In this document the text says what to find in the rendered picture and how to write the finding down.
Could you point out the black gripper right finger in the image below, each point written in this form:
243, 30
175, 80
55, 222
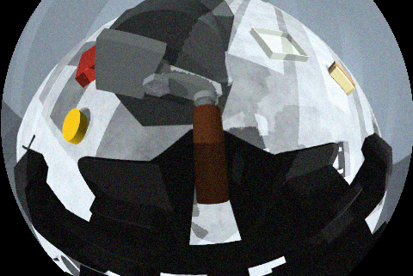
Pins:
255, 177

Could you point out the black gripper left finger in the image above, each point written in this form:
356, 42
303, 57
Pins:
167, 181

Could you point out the grey cylinder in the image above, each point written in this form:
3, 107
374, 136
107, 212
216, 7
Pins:
71, 265

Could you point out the red rectangular block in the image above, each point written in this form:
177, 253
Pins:
86, 72

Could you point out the yellow short cylinder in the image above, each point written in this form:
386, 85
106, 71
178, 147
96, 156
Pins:
75, 126

